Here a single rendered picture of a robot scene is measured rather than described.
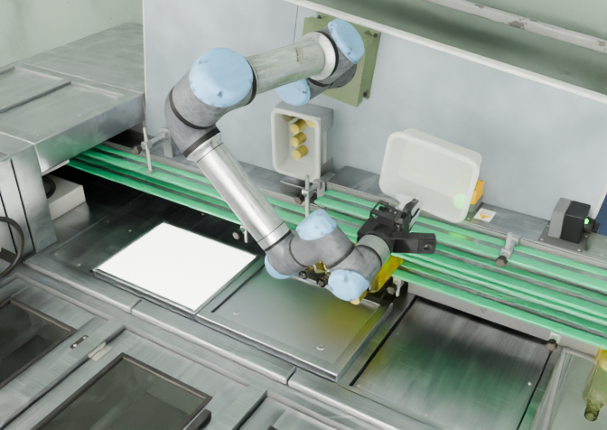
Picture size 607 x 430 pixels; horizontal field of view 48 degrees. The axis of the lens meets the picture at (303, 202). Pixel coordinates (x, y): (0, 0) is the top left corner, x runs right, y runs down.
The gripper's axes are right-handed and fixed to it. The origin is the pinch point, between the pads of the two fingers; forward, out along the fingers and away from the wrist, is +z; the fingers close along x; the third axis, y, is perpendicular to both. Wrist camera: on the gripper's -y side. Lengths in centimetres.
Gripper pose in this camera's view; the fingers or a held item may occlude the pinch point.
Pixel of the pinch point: (422, 201)
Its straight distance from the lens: 165.4
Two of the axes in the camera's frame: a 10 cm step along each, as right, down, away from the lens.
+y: -8.5, -3.5, 3.9
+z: 5.3, -5.4, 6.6
